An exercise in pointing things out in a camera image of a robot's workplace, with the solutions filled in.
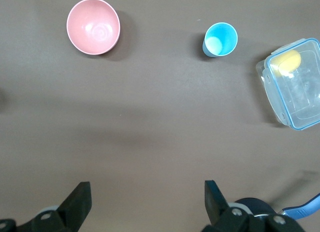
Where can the blue plastic cup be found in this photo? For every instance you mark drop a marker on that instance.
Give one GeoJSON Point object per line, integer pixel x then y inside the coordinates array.
{"type": "Point", "coordinates": [221, 39]}

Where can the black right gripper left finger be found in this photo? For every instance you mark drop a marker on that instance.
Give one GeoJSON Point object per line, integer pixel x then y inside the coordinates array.
{"type": "Point", "coordinates": [75, 207]}

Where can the pink bowl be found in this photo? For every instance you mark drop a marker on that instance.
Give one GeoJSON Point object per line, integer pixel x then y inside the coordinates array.
{"type": "Point", "coordinates": [93, 26]}

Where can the brown table cover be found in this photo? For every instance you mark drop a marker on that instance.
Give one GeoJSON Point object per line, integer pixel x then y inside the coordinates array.
{"type": "Point", "coordinates": [150, 117]}

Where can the clear plastic storage container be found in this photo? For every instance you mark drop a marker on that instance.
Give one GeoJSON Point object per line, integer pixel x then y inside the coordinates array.
{"type": "Point", "coordinates": [297, 92]}

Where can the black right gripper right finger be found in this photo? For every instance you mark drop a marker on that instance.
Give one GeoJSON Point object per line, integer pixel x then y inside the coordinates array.
{"type": "Point", "coordinates": [217, 212]}

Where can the yellow sponge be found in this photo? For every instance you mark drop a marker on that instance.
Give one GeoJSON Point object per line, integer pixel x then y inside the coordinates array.
{"type": "Point", "coordinates": [287, 62]}

